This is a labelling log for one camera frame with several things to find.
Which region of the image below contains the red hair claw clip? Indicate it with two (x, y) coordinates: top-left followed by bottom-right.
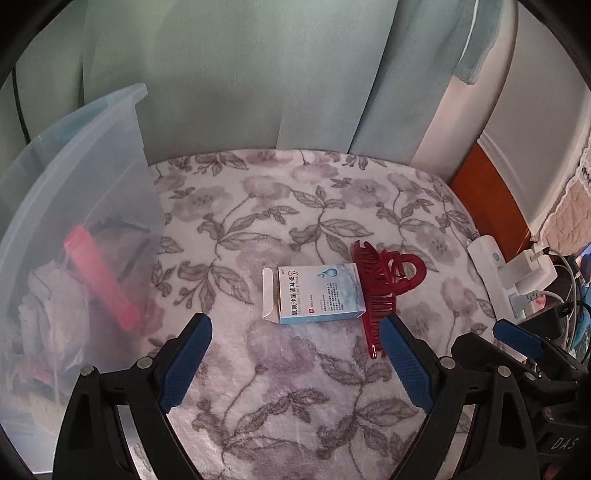
(352, 241), (427, 359)

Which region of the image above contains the blue white medicine box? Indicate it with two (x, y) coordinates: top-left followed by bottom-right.
(262, 263), (366, 325)

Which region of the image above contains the black beaded headband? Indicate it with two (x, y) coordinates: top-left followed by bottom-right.
(90, 216), (151, 284)

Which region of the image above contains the white charger adapter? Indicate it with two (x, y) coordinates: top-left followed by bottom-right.
(498, 244), (558, 295)

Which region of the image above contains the white power strip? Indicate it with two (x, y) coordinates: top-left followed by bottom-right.
(467, 235), (543, 324)

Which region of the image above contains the beige quilted bedcover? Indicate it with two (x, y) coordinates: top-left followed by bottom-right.
(540, 143), (591, 255)

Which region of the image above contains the crumpled white cloth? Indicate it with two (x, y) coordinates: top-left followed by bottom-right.
(18, 261), (90, 373)

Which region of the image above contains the pink plastic stick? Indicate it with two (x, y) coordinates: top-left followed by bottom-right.
(63, 226), (141, 332)

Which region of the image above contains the clear plastic storage bin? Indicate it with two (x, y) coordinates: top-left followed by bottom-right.
(1, 84), (164, 473)

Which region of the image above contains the white headboard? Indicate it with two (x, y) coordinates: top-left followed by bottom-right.
(478, 1), (590, 234)

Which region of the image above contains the green curtain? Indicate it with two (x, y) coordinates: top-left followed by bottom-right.
(1, 1), (504, 164)

